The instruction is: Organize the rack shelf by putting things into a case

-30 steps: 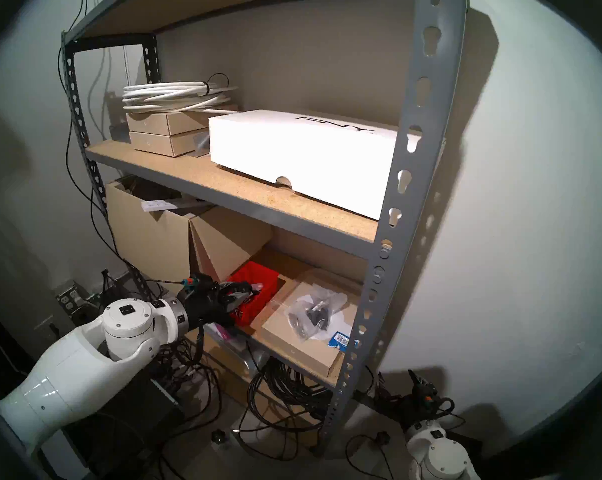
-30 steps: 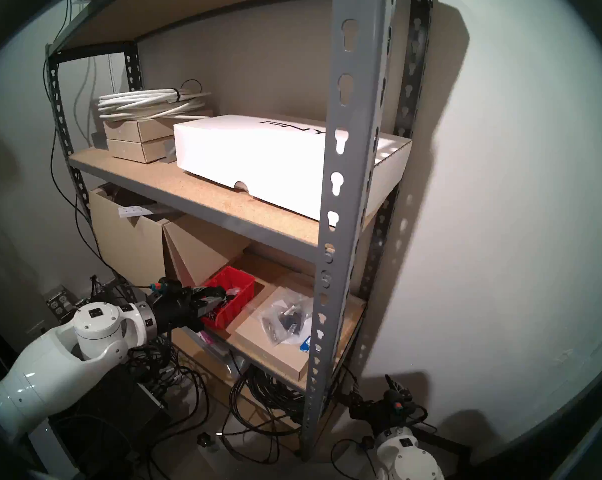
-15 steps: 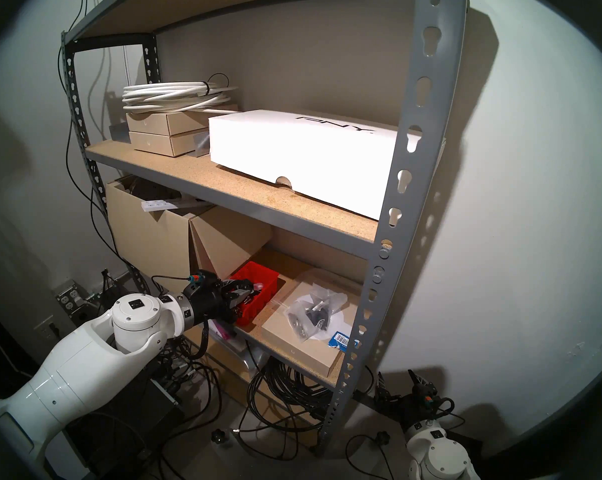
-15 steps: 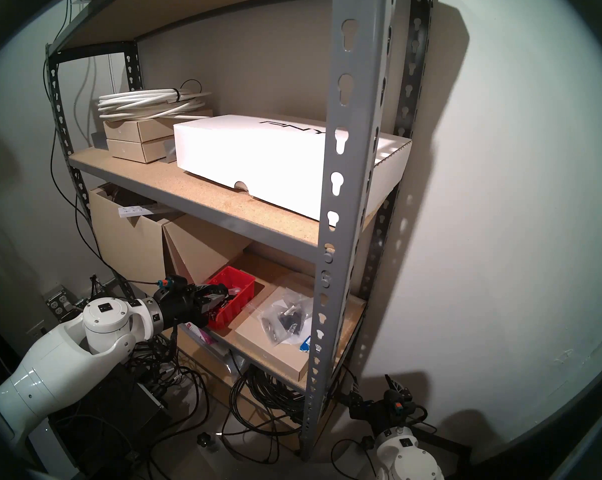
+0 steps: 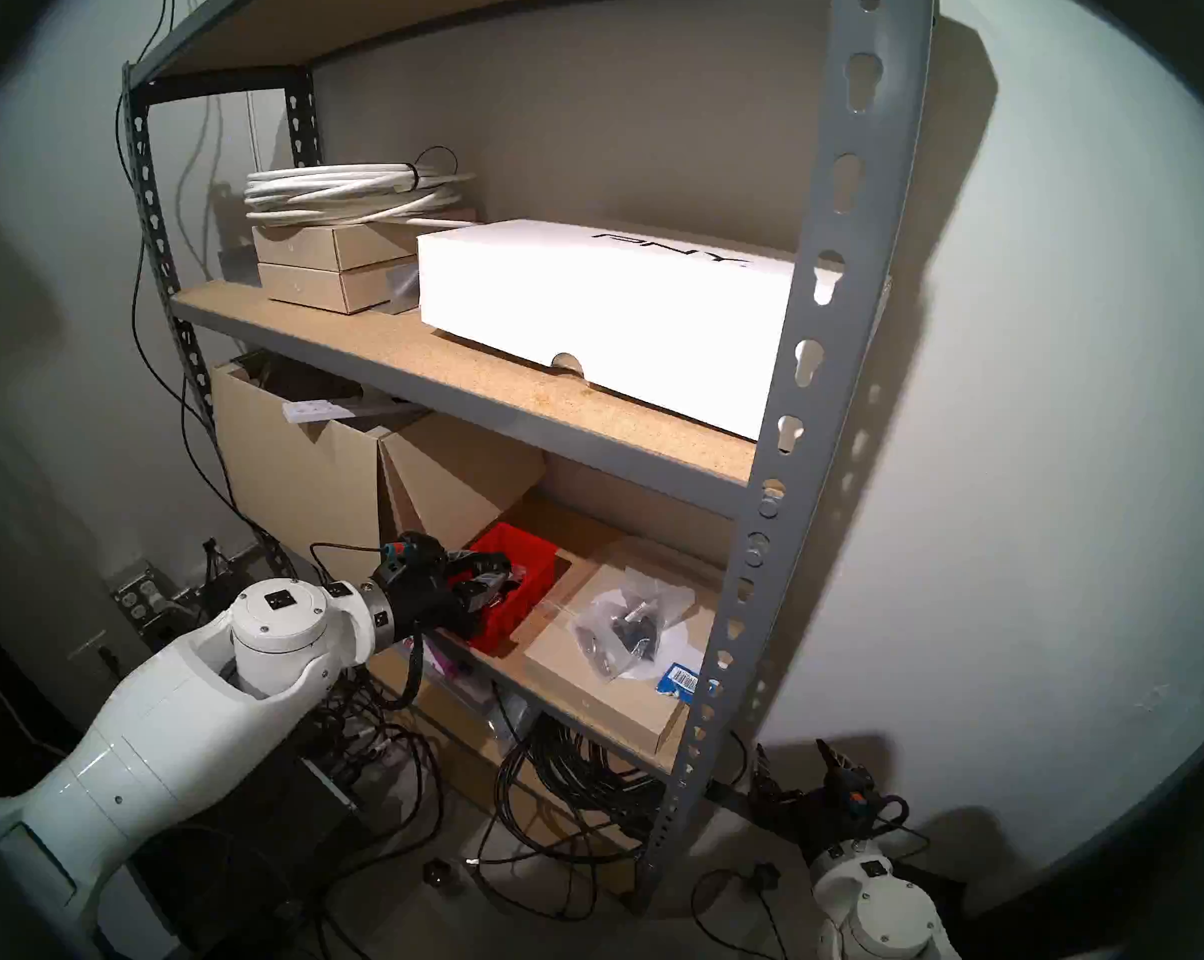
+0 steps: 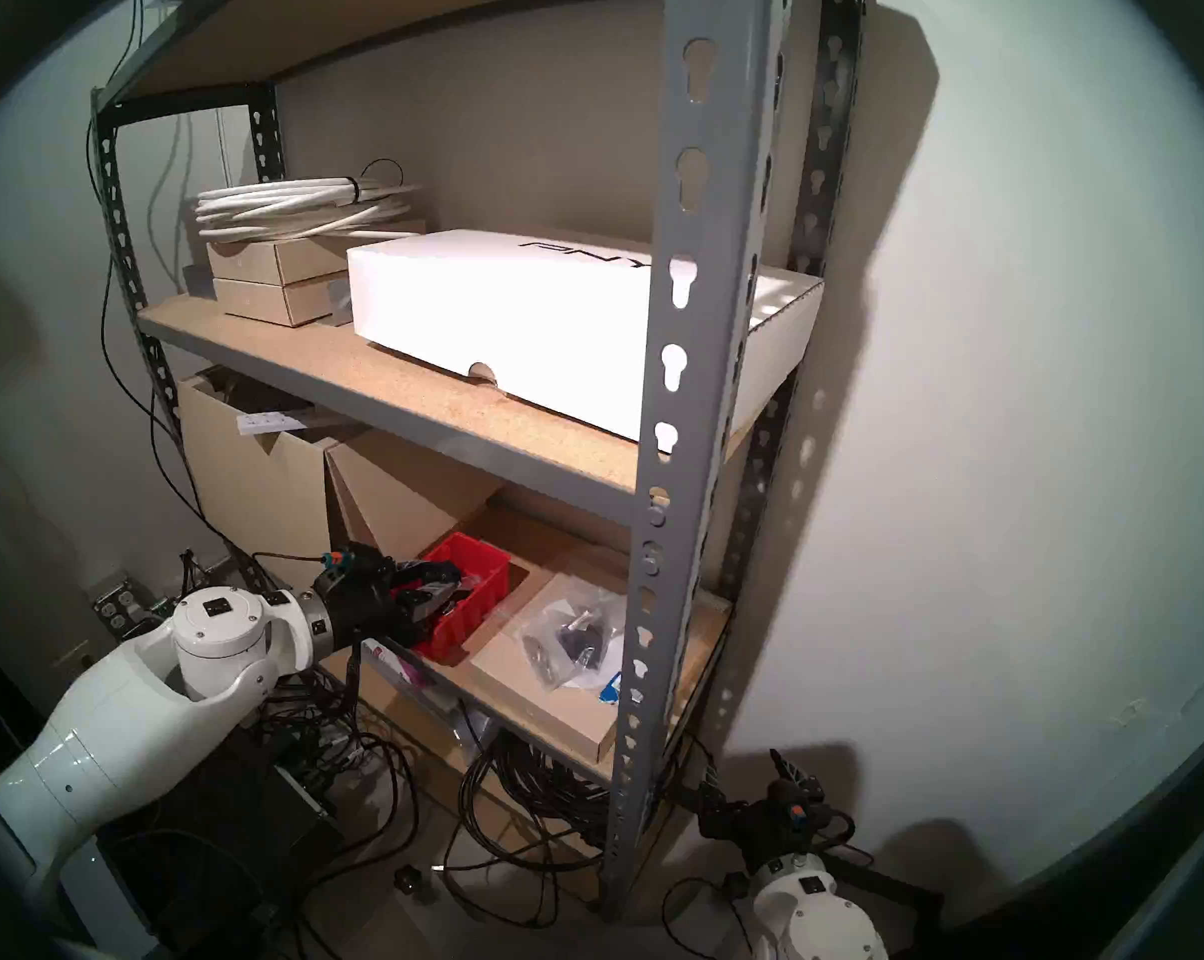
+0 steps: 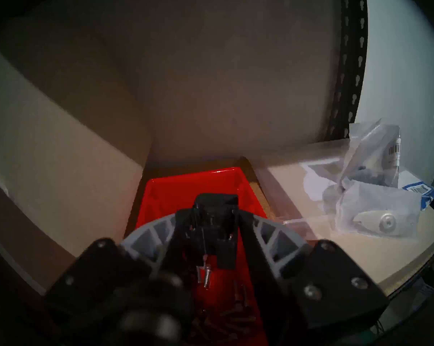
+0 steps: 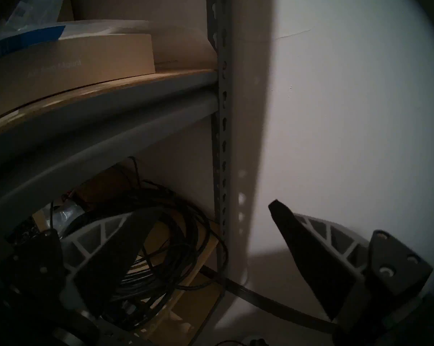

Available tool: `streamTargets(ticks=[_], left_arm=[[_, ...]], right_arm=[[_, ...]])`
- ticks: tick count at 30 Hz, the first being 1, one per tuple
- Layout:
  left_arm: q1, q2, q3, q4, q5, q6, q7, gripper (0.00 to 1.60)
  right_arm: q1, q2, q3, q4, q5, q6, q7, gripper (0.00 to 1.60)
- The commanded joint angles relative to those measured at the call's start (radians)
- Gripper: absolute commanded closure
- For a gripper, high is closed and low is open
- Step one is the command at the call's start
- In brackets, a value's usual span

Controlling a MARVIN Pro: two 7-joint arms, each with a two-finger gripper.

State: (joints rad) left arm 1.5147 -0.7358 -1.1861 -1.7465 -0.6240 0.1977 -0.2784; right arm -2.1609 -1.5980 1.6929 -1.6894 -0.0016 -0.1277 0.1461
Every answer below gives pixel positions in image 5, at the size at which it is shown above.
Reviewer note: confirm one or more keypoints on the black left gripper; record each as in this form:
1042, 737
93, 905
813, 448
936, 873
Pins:
417, 593

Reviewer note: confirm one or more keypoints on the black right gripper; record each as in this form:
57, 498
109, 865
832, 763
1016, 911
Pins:
822, 818

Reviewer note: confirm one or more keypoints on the red plastic bin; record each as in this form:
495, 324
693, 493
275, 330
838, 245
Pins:
517, 608

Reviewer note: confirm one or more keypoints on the clear bag of black parts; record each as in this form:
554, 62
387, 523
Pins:
627, 633

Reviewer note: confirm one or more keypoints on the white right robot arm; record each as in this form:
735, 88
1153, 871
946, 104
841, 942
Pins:
882, 913

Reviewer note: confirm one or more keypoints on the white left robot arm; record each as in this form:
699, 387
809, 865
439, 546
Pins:
162, 738

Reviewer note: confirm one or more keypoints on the black equipment case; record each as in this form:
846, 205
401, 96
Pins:
242, 868

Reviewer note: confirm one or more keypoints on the grey metal rack shelf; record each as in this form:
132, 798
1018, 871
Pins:
842, 218

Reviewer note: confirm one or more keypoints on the white tube with red print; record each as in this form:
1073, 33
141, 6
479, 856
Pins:
447, 660

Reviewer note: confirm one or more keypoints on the cardboard box with open flap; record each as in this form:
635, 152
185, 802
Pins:
452, 478

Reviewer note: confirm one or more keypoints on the black knob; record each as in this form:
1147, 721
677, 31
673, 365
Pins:
766, 876
442, 874

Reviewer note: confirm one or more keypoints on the large open cardboard box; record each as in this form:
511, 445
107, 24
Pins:
292, 478

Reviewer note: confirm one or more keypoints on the white power strip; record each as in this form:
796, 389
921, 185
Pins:
317, 409

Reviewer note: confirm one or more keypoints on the white PNY cardboard box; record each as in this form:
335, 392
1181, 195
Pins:
582, 288

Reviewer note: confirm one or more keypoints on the small brown cardboard box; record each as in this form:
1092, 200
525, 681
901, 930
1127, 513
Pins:
312, 288
312, 246

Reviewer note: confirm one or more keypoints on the flat brown AP mount box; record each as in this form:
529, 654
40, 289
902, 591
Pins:
602, 698

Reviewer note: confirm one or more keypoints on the metal wall outlet box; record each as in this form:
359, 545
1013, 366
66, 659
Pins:
137, 593

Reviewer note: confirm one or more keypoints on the white wall plate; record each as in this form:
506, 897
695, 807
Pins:
92, 653

